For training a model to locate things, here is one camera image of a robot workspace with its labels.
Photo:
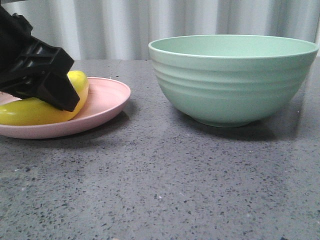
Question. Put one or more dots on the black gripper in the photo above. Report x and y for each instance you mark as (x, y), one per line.
(33, 69)

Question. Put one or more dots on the yellow banana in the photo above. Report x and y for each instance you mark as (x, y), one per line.
(33, 111)

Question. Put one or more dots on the pink plate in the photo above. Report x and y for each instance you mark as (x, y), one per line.
(106, 99)

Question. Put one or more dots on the green ribbed bowl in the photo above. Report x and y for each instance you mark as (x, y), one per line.
(227, 80)

